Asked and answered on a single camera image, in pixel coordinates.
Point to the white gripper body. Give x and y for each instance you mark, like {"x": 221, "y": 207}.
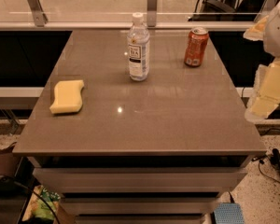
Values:
{"x": 278, "y": 32}

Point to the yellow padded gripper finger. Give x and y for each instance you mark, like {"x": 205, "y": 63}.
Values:
{"x": 265, "y": 97}
{"x": 255, "y": 33}

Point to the clear blue plastic water bottle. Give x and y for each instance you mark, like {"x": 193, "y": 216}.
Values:
{"x": 138, "y": 40}

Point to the black office chair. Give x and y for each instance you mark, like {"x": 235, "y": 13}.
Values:
{"x": 226, "y": 10}

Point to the orange soda can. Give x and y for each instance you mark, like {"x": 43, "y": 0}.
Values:
{"x": 197, "y": 41}

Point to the blue perforated box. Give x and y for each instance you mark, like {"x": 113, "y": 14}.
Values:
{"x": 228, "y": 213}

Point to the yellow sponge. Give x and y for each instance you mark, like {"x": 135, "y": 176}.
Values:
{"x": 67, "y": 97}

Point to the grey drawer cabinet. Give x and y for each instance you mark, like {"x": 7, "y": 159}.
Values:
{"x": 150, "y": 194}

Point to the green snack bag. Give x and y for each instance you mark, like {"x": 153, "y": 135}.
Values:
{"x": 42, "y": 207}

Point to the right metal railing bracket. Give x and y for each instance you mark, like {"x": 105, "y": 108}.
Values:
{"x": 267, "y": 6}

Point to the metal railing bracket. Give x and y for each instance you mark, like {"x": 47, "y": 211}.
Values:
{"x": 39, "y": 16}
{"x": 267, "y": 6}
{"x": 152, "y": 13}

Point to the middle metal railing bracket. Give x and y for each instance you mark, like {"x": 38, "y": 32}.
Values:
{"x": 152, "y": 13}

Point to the left metal railing bracket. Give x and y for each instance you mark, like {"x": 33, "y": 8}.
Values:
{"x": 39, "y": 16}

